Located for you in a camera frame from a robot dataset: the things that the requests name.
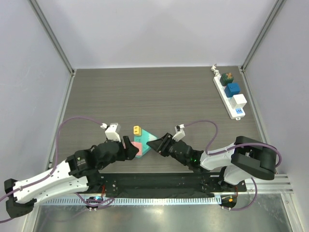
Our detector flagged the pink cube plug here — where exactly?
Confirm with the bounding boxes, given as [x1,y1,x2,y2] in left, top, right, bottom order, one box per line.
[131,141,142,158]

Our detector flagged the yellow cube plug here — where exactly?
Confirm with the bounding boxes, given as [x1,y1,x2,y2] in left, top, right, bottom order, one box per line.
[133,126,142,136]

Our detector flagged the teal triangular socket adapter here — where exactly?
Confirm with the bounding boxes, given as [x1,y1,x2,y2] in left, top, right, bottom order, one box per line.
[134,129,157,156]

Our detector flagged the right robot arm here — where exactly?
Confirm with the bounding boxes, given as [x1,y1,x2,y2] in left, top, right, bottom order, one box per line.
[147,133,280,191]

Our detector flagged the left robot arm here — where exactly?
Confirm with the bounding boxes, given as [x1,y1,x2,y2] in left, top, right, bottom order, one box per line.
[4,136,139,218]

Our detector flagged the white cube plug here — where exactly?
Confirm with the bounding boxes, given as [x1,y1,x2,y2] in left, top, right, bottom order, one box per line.
[230,94,247,109]

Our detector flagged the blue cube plug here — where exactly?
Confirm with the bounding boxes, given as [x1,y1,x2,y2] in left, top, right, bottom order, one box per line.
[225,83,240,98]

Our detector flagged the dark green cube plug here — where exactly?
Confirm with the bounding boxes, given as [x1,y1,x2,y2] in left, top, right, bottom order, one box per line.
[220,72,234,86]

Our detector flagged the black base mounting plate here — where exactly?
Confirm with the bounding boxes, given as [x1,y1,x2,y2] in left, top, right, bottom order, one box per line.
[80,172,247,198]

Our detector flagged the white power strip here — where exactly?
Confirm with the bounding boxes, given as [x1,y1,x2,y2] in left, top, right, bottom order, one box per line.
[213,76,246,120]

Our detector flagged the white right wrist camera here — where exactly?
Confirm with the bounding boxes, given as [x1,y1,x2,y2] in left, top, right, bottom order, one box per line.
[172,124,185,142]

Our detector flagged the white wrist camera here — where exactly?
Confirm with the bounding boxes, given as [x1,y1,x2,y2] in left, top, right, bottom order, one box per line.
[172,124,185,142]
[100,123,121,142]

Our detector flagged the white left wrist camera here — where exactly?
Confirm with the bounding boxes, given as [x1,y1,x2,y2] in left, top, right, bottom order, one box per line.
[100,123,121,142]

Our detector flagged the white slotted cable duct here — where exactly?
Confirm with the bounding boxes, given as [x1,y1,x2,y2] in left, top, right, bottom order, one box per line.
[42,195,222,206]

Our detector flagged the white coiled power cord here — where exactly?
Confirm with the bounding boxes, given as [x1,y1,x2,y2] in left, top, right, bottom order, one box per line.
[210,63,221,77]

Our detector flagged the left aluminium frame post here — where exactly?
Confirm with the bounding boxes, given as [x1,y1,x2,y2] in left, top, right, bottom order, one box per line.
[28,0,74,76]

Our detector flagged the aluminium frame post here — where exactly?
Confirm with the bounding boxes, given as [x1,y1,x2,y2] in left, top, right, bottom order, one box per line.
[240,0,286,73]
[28,0,74,76]

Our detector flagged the right aluminium frame post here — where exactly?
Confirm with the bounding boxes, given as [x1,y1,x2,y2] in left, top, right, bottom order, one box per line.
[240,0,286,73]

